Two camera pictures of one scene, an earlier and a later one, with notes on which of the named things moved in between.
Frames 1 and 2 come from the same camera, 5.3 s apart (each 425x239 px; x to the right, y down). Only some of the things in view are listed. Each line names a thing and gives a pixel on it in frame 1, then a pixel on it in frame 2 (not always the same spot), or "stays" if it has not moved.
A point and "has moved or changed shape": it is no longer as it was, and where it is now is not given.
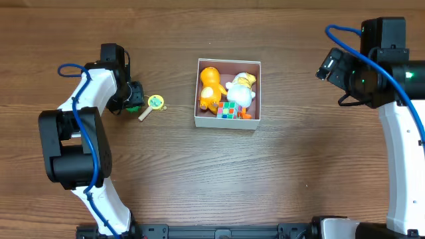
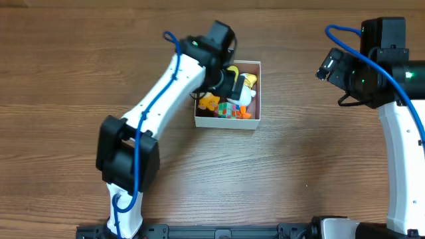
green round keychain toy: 155,102 has moved or changed shape
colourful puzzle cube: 230,110 stays
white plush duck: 240,90 stays
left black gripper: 135,97 → 238,87
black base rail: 310,230 stays
